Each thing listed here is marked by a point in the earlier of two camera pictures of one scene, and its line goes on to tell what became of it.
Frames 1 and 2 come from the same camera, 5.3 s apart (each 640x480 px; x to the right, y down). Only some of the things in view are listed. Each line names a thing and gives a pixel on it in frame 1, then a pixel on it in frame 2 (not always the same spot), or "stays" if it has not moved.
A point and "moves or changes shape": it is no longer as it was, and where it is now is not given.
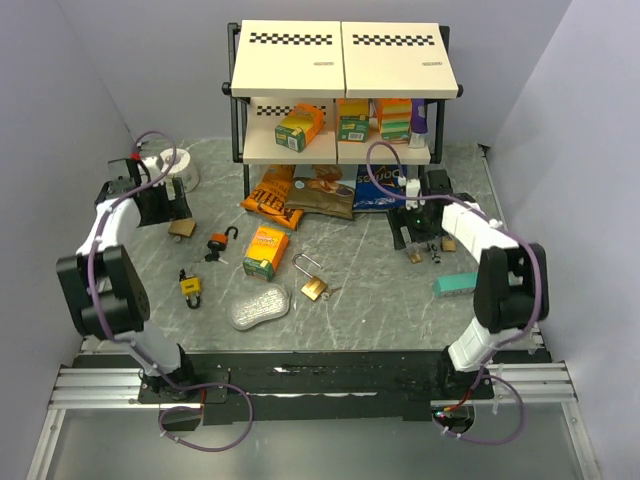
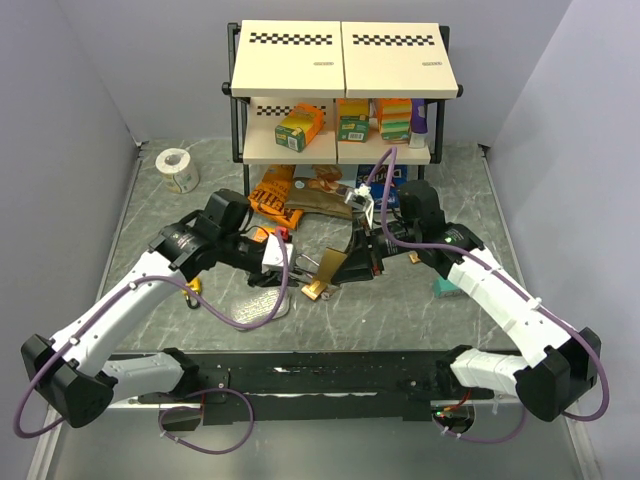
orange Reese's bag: (269, 196) stays
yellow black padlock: (191, 287) stays
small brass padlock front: (448, 244) moves or changes shape
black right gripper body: (415, 221) to (377, 238)
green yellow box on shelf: (352, 119) stays
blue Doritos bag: (368, 196) stays
